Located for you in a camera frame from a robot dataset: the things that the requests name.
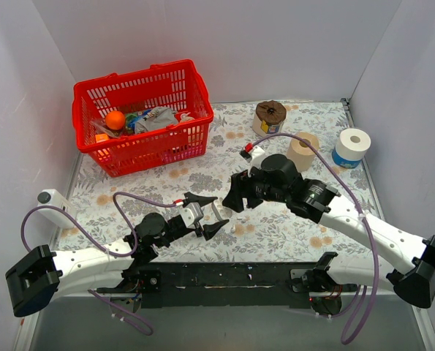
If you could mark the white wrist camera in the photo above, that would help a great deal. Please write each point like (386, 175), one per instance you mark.
(254, 155)
(191, 213)

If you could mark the grey crumpled snack bag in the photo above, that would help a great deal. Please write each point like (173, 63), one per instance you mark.
(153, 119)

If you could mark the brown topped paper roll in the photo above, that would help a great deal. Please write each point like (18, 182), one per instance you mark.
(269, 117)

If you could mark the small orange box in basket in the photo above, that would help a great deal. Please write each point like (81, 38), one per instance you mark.
(100, 138)

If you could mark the white oval earbud charging case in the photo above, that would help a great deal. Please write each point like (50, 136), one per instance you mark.
(216, 212)

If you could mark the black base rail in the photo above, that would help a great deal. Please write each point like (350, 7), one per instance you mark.
(225, 284)

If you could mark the beige toilet paper roll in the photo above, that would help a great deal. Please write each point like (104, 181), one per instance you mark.
(300, 153)

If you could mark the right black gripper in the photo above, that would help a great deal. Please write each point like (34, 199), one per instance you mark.
(246, 191)

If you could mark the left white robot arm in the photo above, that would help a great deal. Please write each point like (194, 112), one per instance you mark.
(113, 258)

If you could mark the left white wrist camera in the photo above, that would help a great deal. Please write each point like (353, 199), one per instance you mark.
(191, 213)

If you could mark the white box with grey knob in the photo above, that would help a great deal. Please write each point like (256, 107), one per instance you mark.
(57, 203)

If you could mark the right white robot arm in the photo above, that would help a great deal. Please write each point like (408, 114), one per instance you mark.
(405, 263)

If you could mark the white toilet roll blue wrap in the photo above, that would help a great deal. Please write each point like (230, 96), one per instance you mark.
(351, 147)

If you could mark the floral patterned table mat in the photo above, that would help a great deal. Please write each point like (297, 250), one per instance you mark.
(108, 206)

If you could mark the red plastic shopping basket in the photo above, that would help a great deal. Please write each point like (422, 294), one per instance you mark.
(176, 85)

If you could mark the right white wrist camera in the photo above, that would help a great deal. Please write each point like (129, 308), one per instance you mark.
(254, 155)

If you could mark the orange fruit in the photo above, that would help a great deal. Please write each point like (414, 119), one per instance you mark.
(115, 120)

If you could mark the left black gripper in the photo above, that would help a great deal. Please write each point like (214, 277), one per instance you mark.
(199, 223)

